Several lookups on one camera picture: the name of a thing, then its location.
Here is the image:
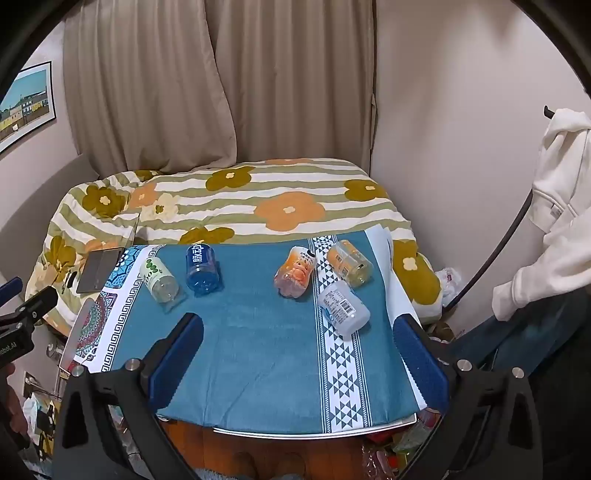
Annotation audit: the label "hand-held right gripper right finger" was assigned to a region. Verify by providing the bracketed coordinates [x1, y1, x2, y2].
[394, 314, 542, 480]

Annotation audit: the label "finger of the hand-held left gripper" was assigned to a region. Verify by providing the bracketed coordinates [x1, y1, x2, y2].
[0, 285, 60, 340]
[0, 276, 24, 304]

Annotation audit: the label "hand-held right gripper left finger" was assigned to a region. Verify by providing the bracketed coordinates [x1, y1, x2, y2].
[53, 312, 205, 480]

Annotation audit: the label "dark grey tablet case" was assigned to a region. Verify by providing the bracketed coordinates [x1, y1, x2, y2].
[76, 247, 126, 295]

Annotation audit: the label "pile of floor clutter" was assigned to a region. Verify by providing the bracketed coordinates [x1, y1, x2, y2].
[22, 369, 64, 462]

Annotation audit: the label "colourful packets on floor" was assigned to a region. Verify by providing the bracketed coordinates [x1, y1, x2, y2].
[360, 410, 440, 480]

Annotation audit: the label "teal patterned tablecloth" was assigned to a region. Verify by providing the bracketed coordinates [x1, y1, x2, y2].
[68, 225, 428, 437]

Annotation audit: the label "green label clear bottle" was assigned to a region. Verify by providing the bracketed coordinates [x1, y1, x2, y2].
[140, 257, 180, 304]

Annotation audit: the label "white plastic bag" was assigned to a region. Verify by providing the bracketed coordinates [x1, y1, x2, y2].
[434, 266, 463, 308]

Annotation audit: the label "blue plastic bottle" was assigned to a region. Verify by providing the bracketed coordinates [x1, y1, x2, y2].
[185, 243, 221, 294]

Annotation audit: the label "blue jeans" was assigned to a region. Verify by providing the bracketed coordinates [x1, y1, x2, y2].
[450, 290, 591, 376]

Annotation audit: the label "orange pink bottle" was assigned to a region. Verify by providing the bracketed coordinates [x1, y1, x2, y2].
[274, 246, 317, 296]

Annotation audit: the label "black curved pole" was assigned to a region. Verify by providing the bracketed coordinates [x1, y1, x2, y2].
[454, 106, 556, 309]

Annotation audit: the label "floral striped blanket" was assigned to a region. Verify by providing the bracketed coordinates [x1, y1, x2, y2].
[25, 158, 444, 340]

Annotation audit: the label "white hoodie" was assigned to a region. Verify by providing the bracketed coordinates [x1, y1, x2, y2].
[491, 108, 591, 322]

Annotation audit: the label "beige curtain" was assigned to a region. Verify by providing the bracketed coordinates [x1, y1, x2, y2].
[62, 0, 239, 175]
[203, 0, 378, 169]

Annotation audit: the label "wall poster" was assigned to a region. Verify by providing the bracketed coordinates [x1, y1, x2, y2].
[0, 61, 57, 154]

